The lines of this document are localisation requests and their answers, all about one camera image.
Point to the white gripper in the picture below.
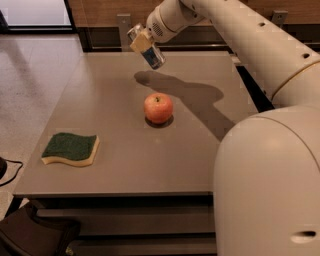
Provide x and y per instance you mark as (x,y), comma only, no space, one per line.
(160,26)

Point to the silver blue redbull can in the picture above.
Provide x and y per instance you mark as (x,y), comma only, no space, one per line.
(153,55)

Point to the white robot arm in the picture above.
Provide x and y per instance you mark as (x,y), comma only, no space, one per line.
(267,168)

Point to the red apple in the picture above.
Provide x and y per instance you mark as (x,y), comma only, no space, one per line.
(158,108)

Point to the green yellow sponge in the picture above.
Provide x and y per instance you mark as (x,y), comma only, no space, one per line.
(71,149)

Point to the grey drawer cabinet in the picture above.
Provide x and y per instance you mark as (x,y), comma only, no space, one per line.
(149,189)

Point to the black round device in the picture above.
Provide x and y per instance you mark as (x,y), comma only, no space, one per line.
(3,167)

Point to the left metal bracket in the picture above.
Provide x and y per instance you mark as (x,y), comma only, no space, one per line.
(124,25)

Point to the metal bracket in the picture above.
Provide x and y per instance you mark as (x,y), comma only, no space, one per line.
(279,17)
(124,25)

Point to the right metal bracket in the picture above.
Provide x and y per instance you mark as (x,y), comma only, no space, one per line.
(279,17)

